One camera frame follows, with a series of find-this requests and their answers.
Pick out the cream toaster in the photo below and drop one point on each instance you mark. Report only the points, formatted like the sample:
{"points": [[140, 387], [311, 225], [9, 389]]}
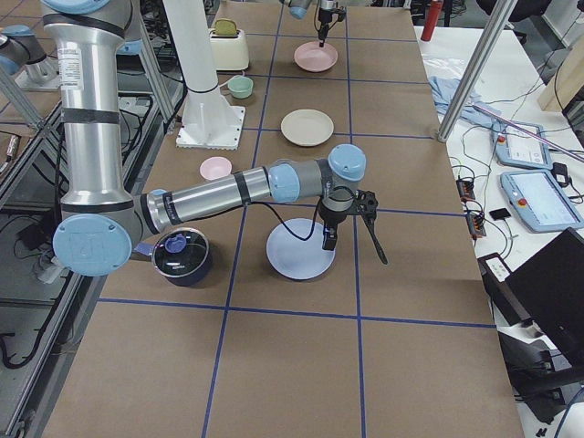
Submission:
{"points": [[230, 53]]}

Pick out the black power adapter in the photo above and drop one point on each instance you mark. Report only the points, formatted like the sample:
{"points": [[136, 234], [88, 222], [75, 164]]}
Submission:
{"points": [[560, 173]]}

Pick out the pink bowl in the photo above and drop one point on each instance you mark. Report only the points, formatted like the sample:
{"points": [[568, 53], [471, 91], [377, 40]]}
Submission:
{"points": [[215, 167]]}

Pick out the glass pot lid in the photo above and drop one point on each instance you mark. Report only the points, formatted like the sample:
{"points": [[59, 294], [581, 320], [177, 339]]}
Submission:
{"points": [[180, 251]]}

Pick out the cream plate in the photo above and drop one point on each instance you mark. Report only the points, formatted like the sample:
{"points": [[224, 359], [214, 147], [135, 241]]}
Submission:
{"points": [[307, 127]]}

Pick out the red bottle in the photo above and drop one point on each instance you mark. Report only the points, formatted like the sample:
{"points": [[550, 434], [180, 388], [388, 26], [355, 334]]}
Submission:
{"points": [[431, 19]]}

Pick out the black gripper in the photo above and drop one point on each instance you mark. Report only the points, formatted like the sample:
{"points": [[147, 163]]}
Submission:
{"points": [[325, 19], [328, 219]]}

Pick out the upper teach pendant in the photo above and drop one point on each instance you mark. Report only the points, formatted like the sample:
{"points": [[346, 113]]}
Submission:
{"points": [[516, 149]]}

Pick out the teach pendant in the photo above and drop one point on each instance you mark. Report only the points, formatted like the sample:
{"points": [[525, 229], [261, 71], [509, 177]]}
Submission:
{"points": [[539, 201], [516, 149]]}

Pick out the toast slice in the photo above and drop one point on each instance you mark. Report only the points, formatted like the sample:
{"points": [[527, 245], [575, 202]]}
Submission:
{"points": [[224, 27]]}

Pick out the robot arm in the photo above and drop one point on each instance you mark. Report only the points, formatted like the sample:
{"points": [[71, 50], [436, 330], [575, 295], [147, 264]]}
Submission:
{"points": [[299, 8], [101, 221]]}

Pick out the black orange electronics module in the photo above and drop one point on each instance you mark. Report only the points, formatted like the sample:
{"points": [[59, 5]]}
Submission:
{"points": [[465, 189]]}

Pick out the dark blue pot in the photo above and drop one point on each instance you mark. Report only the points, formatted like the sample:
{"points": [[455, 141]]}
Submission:
{"points": [[182, 269]]}

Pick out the grabber stick tool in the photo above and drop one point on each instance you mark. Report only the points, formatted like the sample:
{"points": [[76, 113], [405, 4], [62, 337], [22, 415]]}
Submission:
{"points": [[515, 126]]}

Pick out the blue plate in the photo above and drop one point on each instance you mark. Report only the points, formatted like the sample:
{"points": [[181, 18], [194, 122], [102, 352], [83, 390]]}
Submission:
{"points": [[296, 259]]}

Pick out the aluminium frame post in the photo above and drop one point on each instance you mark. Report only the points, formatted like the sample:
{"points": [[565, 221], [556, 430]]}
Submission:
{"points": [[483, 49]]}

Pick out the lower teach pendant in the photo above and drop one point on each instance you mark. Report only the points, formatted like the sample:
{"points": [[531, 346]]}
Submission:
{"points": [[539, 201]]}

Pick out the black laptop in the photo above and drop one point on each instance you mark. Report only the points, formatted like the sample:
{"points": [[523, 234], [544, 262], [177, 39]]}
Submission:
{"points": [[547, 289]]}

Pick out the pink plate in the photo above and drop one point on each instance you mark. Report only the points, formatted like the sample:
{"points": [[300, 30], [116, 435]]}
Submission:
{"points": [[313, 57]]}

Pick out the green bowl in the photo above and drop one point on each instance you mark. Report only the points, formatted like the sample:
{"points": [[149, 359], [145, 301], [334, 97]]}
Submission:
{"points": [[240, 87]]}

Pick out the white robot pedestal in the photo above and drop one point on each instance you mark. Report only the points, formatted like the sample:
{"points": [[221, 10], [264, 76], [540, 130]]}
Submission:
{"points": [[208, 120]]}

